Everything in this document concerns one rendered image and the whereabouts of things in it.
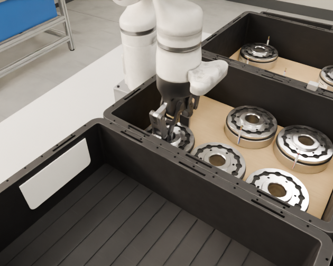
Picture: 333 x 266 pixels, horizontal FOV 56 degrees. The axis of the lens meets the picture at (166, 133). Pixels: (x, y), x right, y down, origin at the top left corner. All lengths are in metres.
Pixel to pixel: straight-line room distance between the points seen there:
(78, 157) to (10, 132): 0.43
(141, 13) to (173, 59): 0.33
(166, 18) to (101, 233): 0.34
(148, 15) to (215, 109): 0.28
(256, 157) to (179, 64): 0.25
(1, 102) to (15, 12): 0.62
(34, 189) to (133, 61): 0.45
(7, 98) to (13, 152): 1.57
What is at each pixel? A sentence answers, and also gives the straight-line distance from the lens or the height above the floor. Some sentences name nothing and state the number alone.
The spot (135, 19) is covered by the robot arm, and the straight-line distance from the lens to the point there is 0.79.
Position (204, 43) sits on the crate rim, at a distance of 0.78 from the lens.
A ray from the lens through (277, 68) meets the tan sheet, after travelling 0.92.
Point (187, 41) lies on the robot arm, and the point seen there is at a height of 1.06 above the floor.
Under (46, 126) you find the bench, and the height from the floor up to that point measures 0.70.
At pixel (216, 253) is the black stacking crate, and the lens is 0.50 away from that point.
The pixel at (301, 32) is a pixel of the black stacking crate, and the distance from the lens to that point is 0.95.
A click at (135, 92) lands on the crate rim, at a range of 0.60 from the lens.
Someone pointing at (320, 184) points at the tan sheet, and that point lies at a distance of 0.62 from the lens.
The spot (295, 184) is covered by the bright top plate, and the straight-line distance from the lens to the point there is 0.56.
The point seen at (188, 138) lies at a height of 0.86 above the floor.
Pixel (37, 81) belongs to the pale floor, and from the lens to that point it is 2.54.
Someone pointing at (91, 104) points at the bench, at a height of 0.70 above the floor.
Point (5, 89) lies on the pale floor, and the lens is 2.54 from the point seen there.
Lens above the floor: 1.27
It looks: 42 degrees down
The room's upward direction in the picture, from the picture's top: straight up
